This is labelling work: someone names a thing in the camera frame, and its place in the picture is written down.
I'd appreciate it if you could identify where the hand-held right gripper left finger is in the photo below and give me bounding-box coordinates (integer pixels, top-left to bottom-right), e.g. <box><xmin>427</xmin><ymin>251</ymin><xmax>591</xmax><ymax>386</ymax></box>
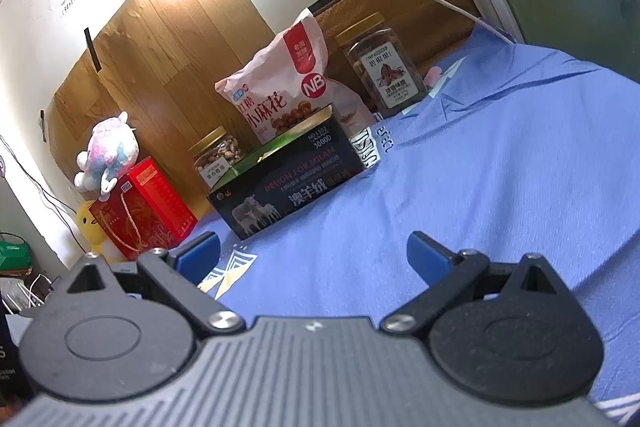
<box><xmin>63</xmin><ymin>231</ymin><xmax>247</xmax><ymax>338</ymax></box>

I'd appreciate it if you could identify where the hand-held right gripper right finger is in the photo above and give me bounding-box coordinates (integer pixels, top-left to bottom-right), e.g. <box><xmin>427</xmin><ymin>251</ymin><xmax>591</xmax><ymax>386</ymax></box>
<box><xmin>380</xmin><ymin>230</ymin><xmax>559</xmax><ymax>336</ymax></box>

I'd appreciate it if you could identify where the black cardboard box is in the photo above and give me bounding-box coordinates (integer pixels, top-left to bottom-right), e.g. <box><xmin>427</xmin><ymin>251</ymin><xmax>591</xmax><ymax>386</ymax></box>
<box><xmin>206</xmin><ymin>104</ymin><xmax>377</xmax><ymax>241</ymax></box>

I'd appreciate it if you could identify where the red gift bag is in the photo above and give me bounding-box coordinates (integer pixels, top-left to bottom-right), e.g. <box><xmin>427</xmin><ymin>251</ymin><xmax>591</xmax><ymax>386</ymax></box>
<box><xmin>88</xmin><ymin>156</ymin><xmax>199</xmax><ymax>261</ymax></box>

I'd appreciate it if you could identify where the gold-lid jar of nuts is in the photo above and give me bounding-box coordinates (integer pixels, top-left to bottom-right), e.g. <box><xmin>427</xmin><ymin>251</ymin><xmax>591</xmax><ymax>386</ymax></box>
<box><xmin>187</xmin><ymin>126</ymin><xmax>247</xmax><ymax>188</ymax></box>

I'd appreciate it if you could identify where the green box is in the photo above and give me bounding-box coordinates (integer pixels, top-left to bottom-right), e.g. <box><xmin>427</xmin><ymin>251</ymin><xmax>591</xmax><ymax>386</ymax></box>
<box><xmin>0</xmin><ymin>241</ymin><xmax>34</xmax><ymax>274</ymax></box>

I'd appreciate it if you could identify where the blue bed sheet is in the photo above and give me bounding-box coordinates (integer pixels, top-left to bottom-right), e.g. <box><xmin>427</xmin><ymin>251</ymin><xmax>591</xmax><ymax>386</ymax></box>
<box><xmin>189</xmin><ymin>26</ymin><xmax>640</xmax><ymax>427</ymax></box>

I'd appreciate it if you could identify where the yellow plush duck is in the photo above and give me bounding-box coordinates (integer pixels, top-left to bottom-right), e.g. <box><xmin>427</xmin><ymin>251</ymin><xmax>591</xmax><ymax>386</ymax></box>
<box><xmin>74</xmin><ymin>201</ymin><xmax>109</xmax><ymax>254</ymax></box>

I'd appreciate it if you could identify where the pink plush toy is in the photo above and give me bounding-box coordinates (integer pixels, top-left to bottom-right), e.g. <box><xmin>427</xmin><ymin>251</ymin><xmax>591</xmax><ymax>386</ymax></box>
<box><xmin>73</xmin><ymin>112</ymin><xmax>142</xmax><ymax>201</ymax></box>

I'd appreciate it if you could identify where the gold-lid jar with dark label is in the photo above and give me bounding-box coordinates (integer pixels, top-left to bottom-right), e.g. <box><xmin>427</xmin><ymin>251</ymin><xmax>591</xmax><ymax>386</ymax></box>
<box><xmin>335</xmin><ymin>12</ymin><xmax>429</xmax><ymax>118</ymax></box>

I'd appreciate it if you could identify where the pink snack bag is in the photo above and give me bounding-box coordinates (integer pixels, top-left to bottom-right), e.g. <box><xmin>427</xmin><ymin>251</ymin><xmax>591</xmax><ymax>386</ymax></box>
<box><xmin>215</xmin><ymin>8</ymin><xmax>377</xmax><ymax>146</ymax></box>

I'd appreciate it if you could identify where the brown wooden headboard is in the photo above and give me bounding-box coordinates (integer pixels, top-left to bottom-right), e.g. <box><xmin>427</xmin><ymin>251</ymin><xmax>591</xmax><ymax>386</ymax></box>
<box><xmin>309</xmin><ymin>0</ymin><xmax>482</xmax><ymax>80</ymax></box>

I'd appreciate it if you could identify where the white cable bundle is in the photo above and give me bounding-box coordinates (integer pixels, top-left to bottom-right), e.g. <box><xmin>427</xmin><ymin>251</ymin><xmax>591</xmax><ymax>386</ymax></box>
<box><xmin>0</xmin><ymin>272</ymin><xmax>53</xmax><ymax>315</ymax></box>

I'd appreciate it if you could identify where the black wall cable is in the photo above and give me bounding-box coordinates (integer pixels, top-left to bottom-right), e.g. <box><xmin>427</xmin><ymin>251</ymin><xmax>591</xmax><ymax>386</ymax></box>
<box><xmin>0</xmin><ymin>133</ymin><xmax>87</xmax><ymax>259</ymax></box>

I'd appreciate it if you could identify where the wooden wall panel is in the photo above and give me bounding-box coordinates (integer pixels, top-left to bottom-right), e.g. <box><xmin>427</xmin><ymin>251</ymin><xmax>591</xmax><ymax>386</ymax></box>
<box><xmin>44</xmin><ymin>0</ymin><xmax>302</xmax><ymax>220</ymax></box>

